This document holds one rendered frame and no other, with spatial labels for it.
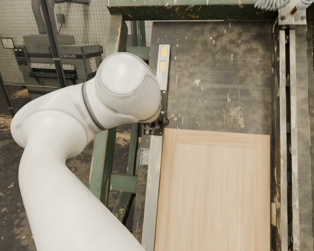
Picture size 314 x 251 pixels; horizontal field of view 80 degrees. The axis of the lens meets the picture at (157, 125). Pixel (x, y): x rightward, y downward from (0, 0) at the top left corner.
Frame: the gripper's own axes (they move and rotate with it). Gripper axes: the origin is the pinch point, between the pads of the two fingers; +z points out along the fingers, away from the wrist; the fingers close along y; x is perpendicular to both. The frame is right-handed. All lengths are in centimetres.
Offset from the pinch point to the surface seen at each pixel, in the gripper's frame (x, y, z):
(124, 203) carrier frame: -21, 44, 50
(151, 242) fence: 1.3, 46.7, 12.2
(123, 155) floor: -76, 21, 219
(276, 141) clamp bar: 47.4, 2.9, 12.0
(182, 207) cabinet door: 12.5, 32.9, 14.6
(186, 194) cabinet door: 13.6, 27.5, 14.6
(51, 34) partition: -200, -156, 178
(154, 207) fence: 1.3, 33.4, 12.2
